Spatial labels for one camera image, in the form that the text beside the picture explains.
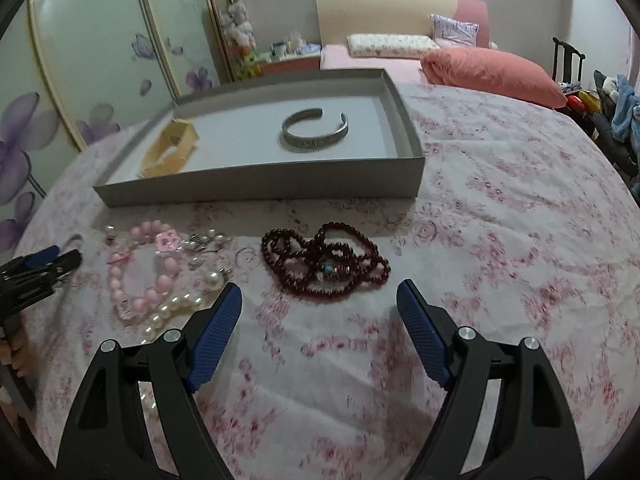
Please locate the shallow grey cardboard box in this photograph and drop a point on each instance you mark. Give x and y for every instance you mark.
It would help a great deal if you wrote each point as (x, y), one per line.
(230, 187)

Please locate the small pearl charm jewelry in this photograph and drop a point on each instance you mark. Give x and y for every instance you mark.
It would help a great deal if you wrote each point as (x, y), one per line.
(202, 245)

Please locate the thin silver hoop earring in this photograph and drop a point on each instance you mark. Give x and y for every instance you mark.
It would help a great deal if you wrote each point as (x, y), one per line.
(239, 259)

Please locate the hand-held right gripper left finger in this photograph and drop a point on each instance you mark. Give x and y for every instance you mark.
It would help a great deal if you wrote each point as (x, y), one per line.
(215, 330)

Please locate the floral glass door wardrobe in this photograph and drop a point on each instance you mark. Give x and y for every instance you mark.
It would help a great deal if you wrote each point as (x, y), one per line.
(100, 85)

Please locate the plain pink bed sheet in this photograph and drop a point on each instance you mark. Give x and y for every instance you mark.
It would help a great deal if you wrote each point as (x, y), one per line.
(360, 62)

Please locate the dark wooden chair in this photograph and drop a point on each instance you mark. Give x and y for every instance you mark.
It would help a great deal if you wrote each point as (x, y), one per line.
(567, 60)

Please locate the pink and cream nightstand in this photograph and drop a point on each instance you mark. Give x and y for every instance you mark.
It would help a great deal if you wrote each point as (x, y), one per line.
(295, 64)

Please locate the silver cuff bangle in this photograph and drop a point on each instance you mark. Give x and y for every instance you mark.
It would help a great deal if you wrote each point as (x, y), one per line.
(292, 142)

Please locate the folded salmon pink quilt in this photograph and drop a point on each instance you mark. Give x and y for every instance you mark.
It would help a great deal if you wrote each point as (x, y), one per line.
(490, 77)

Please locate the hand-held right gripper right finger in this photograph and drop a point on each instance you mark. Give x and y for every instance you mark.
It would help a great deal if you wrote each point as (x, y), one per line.
(422, 332)

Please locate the small lilac pillow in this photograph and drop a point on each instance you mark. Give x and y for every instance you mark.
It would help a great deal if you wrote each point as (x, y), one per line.
(455, 30)

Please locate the white patterned pillow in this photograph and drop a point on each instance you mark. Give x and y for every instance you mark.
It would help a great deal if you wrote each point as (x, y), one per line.
(390, 44)

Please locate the stack of plush toys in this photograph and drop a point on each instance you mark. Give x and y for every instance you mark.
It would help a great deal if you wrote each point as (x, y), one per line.
(240, 30)

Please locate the person's left hand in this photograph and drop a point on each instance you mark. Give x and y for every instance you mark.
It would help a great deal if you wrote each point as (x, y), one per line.
(11, 357)

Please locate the cream and pink headboard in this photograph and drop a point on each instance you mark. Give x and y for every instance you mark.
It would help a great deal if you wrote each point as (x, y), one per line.
(370, 10)

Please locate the light blue garment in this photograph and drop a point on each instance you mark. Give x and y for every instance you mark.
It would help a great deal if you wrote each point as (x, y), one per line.
(625, 110)

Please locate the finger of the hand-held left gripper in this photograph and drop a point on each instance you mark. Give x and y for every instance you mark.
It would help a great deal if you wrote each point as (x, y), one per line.
(37, 258)
(60, 262)

